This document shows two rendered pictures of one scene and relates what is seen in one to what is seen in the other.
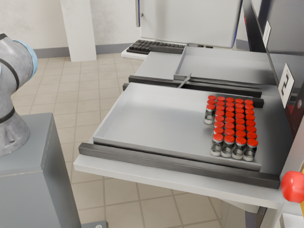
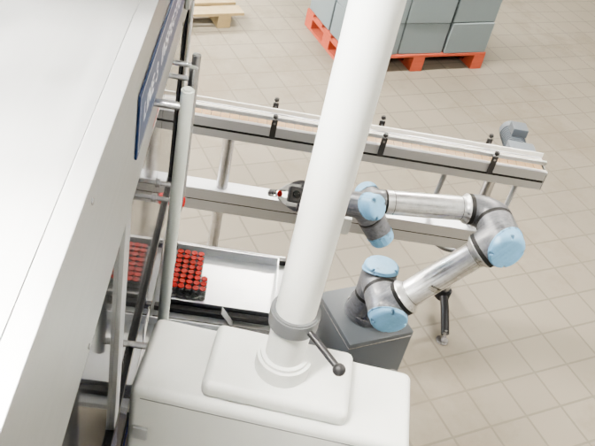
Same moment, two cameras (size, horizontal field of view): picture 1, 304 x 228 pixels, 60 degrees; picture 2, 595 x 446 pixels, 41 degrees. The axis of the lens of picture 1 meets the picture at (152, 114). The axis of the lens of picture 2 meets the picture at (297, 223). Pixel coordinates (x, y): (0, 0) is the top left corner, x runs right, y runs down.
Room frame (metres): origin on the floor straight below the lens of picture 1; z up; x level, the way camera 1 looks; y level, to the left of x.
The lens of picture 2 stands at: (2.29, -0.57, 2.67)
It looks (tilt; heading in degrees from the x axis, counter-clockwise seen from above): 39 degrees down; 159
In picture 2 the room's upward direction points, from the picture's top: 13 degrees clockwise
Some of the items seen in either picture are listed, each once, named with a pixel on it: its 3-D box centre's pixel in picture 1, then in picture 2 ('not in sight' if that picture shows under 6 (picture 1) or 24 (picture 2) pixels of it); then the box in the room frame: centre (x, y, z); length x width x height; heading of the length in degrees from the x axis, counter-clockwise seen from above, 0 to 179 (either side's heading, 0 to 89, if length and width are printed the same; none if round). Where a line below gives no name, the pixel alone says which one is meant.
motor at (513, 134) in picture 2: not in sight; (516, 142); (-0.31, 1.40, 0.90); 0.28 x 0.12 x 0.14; 166
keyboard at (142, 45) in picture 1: (170, 49); not in sight; (1.21, -0.09, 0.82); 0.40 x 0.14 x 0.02; 70
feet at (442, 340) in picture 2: not in sight; (440, 298); (-0.15, 1.22, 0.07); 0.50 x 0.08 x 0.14; 166
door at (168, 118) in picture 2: not in sight; (168, 126); (0.55, -0.30, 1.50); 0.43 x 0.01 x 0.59; 166
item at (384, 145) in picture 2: not in sight; (327, 131); (-0.33, 0.49, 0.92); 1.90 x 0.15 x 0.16; 76
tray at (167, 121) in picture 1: (181, 120); (224, 280); (0.52, -0.07, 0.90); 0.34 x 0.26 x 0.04; 76
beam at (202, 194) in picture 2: not in sight; (340, 215); (-0.29, 0.64, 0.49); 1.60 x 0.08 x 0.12; 76
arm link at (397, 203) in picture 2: not in sight; (432, 205); (0.59, 0.52, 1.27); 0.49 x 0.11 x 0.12; 83
